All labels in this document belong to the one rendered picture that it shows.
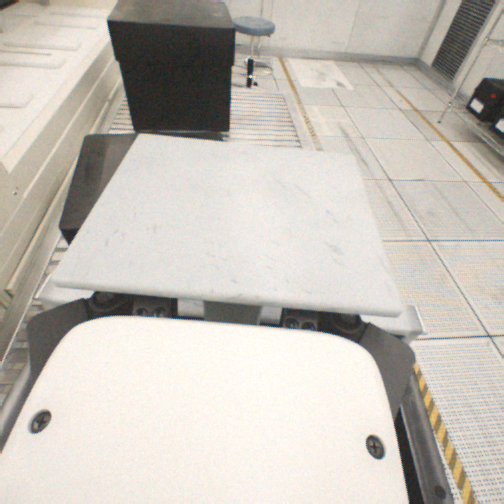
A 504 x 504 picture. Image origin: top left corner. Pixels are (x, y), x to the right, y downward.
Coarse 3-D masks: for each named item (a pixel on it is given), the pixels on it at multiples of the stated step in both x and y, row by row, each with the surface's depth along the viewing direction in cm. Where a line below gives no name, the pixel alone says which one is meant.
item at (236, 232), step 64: (128, 192) 13; (192, 192) 13; (256, 192) 14; (320, 192) 14; (64, 256) 10; (128, 256) 11; (192, 256) 11; (256, 256) 11; (320, 256) 11; (384, 256) 12; (256, 320) 17; (384, 320) 18; (0, 448) 15
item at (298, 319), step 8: (288, 312) 11; (296, 312) 11; (304, 312) 11; (312, 312) 11; (280, 320) 13; (288, 320) 10; (296, 320) 10; (304, 320) 10; (312, 320) 10; (288, 328) 10; (296, 328) 10; (304, 328) 10; (312, 328) 10
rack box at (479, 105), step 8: (488, 80) 246; (496, 80) 245; (480, 88) 250; (488, 88) 244; (496, 88) 237; (472, 96) 260; (480, 96) 252; (488, 96) 242; (496, 96) 237; (472, 104) 259; (480, 104) 251; (488, 104) 244; (496, 104) 239; (472, 112) 260; (480, 112) 251; (488, 112) 245; (496, 112) 246; (480, 120) 252; (488, 120) 251
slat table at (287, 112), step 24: (120, 96) 97; (240, 96) 105; (264, 96) 107; (288, 96) 109; (120, 120) 87; (240, 120) 93; (264, 120) 95; (288, 120) 96; (264, 144) 85; (288, 144) 86; (48, 240) 56; (48, 264) 52; (24, 288) 49; (24, 312) 46; (0, 336) 43; (24, 336) 44; (0, 360) 41; (24, 360) 41; (0, 384) 39
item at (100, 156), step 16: (96, 144) 60; (112, 144) 60; (128, 144) 61; (80, 160) 56; (96, 160) 56; (112, 160) 57; (80, 176) 53; (96, 176) 53; (112, 176) 54; (80, 192) 50; (96, 192) 50; (64, 208) 47; (80, 208) 48; (64, 224) 45; (80, 224) 45
